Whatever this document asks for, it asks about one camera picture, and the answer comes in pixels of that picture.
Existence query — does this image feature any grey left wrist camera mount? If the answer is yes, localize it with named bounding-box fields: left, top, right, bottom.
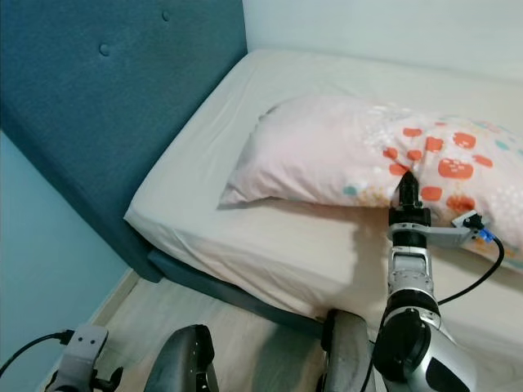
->
left=53, top=324, right=109, bottom=392

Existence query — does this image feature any pink floral pillow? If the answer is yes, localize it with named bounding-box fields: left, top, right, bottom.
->
left=219, top=92, right=523, bottom=270

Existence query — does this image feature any grey right robot leg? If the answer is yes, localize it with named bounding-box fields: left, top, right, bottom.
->
left=319, top=309, right=377, bottom=392

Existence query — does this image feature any grey robot leg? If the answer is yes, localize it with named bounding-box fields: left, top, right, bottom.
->
left=166, top=324, right=220, bottom=392
left=319, top=309, right=377, bottom=392

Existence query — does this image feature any blue upholstered headboard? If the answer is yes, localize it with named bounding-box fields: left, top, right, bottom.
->
left=0, top=0, right=248, bottom=283

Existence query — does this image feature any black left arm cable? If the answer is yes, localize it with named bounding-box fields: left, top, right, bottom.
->
left=0, top=329, right=74, bottom=376

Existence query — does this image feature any grey left robot leg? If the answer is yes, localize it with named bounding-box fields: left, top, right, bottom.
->
left=166, top=324, right=220, bottom=392

